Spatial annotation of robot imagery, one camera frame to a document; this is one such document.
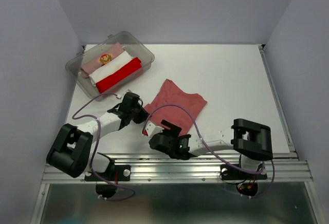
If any dusty red t shirt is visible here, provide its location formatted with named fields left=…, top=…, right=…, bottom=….
left=144, top=79, right=207, bottom=135

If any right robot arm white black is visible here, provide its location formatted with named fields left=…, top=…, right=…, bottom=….
left=143, top=119, right=273, bottom=178

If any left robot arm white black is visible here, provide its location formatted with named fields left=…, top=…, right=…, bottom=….
left=46, top=92, right=148, bottom=180

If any red rolled t shirt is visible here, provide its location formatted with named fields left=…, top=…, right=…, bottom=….
left=96, top=57, right=142, bottom=94

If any clear plastic storage bin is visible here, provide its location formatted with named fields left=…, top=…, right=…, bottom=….
left=65, top=31, right=155, bottom=99

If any white rolled t shirt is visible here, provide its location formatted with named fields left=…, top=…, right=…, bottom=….
left=89, top=51, right=133, bottom=87

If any pink rolled mario t shirt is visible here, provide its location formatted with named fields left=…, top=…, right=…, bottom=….
left=80, top=42, right=124, bottom=78

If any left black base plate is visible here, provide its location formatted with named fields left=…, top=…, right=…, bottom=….
left=97, top=164, right=131, bottom=182

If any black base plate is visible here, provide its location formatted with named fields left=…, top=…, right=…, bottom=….
left=97, top=164, right=131, bottom=182
left=220, top=164, right=254, bottom=181

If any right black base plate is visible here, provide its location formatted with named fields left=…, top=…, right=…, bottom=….
left=220, top=164, right=254, bottom=181

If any aluminium frame rail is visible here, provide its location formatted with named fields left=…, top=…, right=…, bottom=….
left=41, top=153, right=315, bottom=183

